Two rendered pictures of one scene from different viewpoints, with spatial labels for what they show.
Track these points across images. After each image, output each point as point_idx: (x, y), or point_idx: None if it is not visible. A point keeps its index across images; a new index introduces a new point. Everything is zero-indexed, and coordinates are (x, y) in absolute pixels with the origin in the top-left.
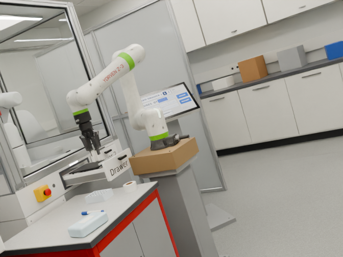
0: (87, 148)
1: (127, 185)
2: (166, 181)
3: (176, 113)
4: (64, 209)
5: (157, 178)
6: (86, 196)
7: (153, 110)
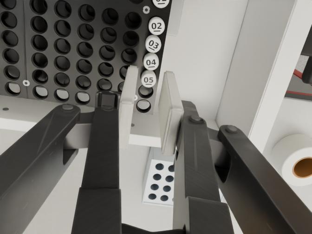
0: (69, 162)
1: (301, 182)
2: None
3: None
4: (58, 191)
5: None
6: (143, 198)
7: None
